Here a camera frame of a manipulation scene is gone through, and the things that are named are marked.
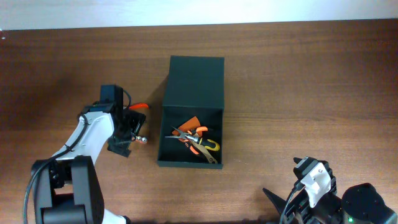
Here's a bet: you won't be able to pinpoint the orange socket bit rail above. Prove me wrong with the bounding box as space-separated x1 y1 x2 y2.
131 136 148 144

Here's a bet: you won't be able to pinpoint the orange needle nose pliers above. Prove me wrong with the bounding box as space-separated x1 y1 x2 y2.
166 126 208 143

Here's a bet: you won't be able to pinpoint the orange scraper wooden handle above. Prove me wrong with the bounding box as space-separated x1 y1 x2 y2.
172 116 221 164

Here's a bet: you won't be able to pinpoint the yellow black screwdriver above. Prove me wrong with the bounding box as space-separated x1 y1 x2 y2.
187 135 220 151

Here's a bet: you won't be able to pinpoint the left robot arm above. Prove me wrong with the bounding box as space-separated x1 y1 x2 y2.
25 102 146 223

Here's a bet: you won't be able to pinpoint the small red cutting pliers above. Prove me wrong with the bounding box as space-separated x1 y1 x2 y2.
126 103 150 110

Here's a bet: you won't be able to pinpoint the dark green open box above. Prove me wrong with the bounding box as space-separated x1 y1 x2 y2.
157 55 224 169

